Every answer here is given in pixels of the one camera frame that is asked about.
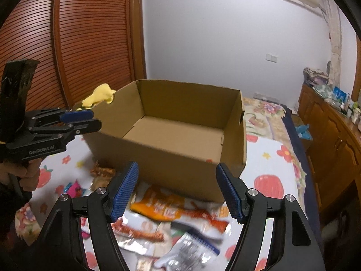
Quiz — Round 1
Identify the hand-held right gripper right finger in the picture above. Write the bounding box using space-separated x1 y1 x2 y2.
216 163 325 271

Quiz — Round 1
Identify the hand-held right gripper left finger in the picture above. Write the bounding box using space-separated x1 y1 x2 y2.
37 161 139 271

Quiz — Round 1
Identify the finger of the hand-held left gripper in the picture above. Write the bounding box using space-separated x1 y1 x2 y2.
30 108 94 126
31 119 102 137

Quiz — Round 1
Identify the brown clear snack packet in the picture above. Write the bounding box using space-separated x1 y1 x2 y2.
90 165 117 188

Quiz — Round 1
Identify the orange chicken feet snack packet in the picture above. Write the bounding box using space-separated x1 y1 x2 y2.
130 185 232 232

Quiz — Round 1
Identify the brown cardboard box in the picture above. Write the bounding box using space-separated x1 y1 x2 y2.
72 79 247 204

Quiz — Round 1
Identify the person's left hand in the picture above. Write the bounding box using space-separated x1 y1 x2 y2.
0 158 42 192

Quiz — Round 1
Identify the white red-stick snack packet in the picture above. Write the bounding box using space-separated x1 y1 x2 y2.
113 219 167 256

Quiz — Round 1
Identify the white fruit printed blanket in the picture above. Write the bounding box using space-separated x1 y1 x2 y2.
27 134 309 271

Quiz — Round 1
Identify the small colourful snack packet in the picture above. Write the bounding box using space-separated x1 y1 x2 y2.
63 181 88 199

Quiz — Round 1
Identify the silver blue-striped snack packet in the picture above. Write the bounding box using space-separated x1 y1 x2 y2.
154 231 221 271

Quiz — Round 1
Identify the wooden louvered wardrobe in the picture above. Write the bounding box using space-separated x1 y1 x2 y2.
0 0 147 113

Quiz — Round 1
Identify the floral bed sheet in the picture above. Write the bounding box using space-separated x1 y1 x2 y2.
243 96 287 140

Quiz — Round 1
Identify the blue cloth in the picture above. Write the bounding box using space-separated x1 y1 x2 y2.
296 124 314 141

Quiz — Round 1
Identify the wooden door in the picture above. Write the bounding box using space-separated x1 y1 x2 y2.
130 0 148 81

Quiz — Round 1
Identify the floral cloth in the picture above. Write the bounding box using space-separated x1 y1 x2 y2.
15 203 44 247

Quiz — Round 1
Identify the wooden cabinet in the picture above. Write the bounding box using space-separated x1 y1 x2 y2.
297 82 361 233

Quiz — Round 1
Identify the stack of printed cloths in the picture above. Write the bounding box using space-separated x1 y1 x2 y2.
303 67 329 87

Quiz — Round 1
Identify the blue white box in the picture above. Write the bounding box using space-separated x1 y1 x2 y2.
332 87 351 100

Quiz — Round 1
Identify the white lace curtain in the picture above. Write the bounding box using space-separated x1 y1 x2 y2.
327 0 344 84

